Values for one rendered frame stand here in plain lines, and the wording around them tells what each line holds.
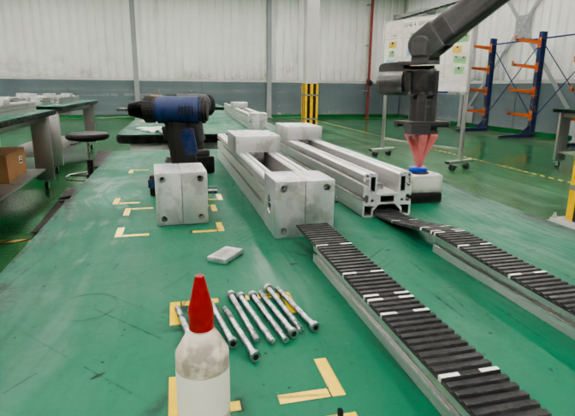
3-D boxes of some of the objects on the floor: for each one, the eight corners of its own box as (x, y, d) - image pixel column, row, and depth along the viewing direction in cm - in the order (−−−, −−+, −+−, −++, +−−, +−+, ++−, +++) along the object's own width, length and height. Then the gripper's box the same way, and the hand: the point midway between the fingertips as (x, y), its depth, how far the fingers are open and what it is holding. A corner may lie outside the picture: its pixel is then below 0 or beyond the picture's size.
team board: (367, 157, 711) (374, 20, 665) (390, 154, 737) (399, 23, 691) (449, 172, 589) (465, 6, 543) (474, 169, 615) (491, 10, 569)
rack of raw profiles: (453, 131, 1160) (463, 38, 1108) (486, 130, 1181) (495, 38, 1129) (557, 147, 849) (576, 19, 797) (598, 146, 869) (619, 20, 817)
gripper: (409, 94, 95) (405, 169, 99) (453, 94, 97) (447, 168, 101) (394, 93, 101) (390, 164, 105) (436, 94, 104) (430, 163, 107)
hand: (418, 163), depth 103 cm, fingers closed
